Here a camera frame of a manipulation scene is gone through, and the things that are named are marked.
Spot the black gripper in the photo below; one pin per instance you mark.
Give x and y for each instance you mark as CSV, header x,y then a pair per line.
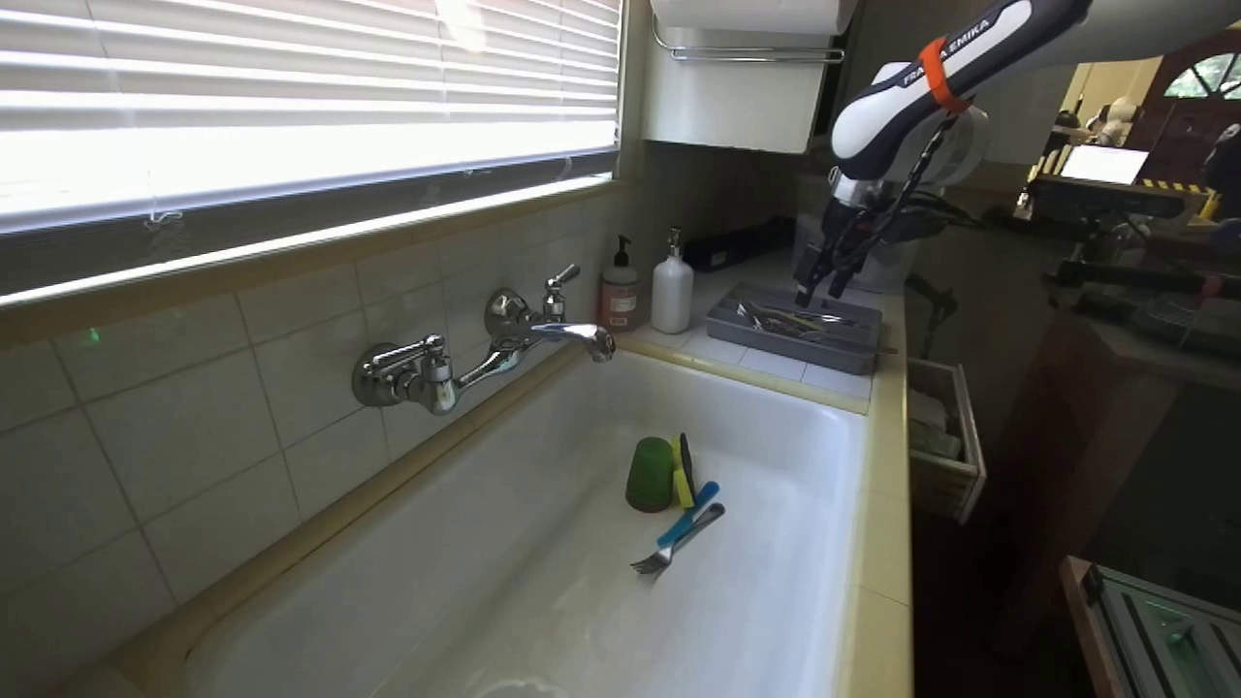
x,y
847,225

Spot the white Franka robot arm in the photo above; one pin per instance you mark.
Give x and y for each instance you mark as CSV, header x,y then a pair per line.
x,y
905,97

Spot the silver fork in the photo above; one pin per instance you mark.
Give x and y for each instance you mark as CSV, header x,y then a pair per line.
x,y
794,319

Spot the grey cutlery holder tray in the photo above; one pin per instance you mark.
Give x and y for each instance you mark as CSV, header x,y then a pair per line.
x,y
776,337

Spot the white ceramic sink basin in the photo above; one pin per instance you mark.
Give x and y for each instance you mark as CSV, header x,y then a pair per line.
x,y
556,567

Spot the metal sink drain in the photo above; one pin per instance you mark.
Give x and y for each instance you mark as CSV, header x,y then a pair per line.
x,y
516,689

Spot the white pump bottle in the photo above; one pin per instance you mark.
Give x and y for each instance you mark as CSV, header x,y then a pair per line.
x,y
673,292

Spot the open cream drawer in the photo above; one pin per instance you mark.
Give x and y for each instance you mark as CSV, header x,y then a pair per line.
x,y
947,440

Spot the brown soap pump bottle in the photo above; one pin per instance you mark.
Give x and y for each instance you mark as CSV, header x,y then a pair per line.
x,y
618,296

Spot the white cabinet with towel rod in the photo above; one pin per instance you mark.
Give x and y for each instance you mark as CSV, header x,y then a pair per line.
x,y
737,79

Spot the yellow sponge with dark pad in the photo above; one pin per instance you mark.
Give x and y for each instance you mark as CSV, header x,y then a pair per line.
x,y
683,471

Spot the green round scrubber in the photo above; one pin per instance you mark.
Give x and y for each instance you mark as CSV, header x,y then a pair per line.
x,y
652,474

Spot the bright monitor screen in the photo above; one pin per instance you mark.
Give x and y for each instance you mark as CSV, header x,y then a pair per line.
x,y
1107,165

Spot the black cluttered table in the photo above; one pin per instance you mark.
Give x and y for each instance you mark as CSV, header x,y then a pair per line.
x,y
1137,272

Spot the arched window door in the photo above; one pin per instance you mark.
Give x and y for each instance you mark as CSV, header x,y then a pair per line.
x,y
1205,90

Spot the metal framed cart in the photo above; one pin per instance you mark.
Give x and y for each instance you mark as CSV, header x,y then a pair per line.
x,y
1164,641

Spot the white window blinds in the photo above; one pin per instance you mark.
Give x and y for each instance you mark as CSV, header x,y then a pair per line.
x,y
298,90

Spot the chrome wall faucet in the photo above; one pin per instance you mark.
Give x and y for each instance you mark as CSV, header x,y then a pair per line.
x,y
505,332

